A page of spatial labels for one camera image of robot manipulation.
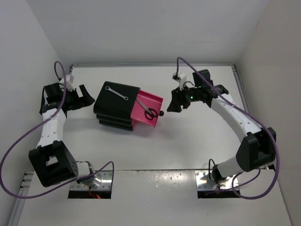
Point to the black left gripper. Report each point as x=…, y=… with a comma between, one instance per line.
x=80, y=101

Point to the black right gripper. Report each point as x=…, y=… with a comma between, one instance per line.
x=178, y=97

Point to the pink top drawer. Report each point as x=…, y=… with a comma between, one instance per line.
x=151, y=101

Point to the pink drawer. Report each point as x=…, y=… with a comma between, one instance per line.
x=151, y=101
x=134, y=124

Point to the black drawer cabinet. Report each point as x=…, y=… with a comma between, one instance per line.
x=112, y=110

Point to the black handled scissors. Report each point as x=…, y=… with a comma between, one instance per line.
x=149, y=113

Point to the silver ratchet wrench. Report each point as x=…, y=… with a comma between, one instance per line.
x=116, y=93

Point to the pink bottom drawer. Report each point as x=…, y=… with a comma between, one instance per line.
x=134, y=124

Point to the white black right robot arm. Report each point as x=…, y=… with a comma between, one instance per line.
x=256, y=148

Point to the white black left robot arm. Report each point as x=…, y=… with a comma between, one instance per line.
x=51, y=159

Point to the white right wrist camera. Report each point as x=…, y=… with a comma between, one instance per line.
x=181, y=78

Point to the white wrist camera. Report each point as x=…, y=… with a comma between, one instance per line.
x=68, y=82
x=181, y=78

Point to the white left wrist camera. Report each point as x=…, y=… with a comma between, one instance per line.
x=68, y=82

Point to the aluminium frame rail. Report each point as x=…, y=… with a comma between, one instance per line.
x=249, y=113

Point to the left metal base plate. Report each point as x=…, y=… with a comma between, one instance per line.
x=101, y=182

